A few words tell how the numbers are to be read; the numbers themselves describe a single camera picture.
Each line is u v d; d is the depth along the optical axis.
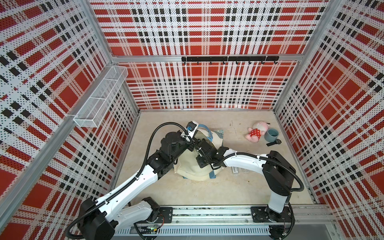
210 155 0.66
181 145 0.61
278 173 0.46
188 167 0.84
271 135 1.00
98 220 0.37
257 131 1.01
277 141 1.01
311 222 0.72
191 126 0.58
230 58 0.89
